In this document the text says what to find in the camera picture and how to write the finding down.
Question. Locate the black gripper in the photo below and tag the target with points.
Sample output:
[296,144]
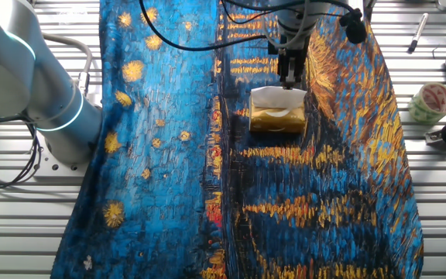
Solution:
[285,56]

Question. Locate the white napkin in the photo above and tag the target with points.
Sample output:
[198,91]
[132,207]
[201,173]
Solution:
[269,97]

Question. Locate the gold tissue pack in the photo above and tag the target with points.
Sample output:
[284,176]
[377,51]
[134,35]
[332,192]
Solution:
[277,122]

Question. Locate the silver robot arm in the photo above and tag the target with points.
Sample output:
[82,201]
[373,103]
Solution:
[10,69]

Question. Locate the clear tape roll red print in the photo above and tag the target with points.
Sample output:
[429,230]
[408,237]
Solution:
[414,108]

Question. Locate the silver black pen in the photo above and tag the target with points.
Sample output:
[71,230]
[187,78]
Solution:
[418,33]

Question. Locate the starry night painted tablecloth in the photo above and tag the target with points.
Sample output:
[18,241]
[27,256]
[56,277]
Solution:
[169,174]

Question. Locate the small white scrap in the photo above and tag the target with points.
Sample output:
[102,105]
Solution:
[87,262]

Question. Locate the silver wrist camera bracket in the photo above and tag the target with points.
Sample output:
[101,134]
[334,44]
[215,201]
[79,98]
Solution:
[368,7]

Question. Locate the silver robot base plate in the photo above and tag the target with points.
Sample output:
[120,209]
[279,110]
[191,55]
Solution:
[58,170]

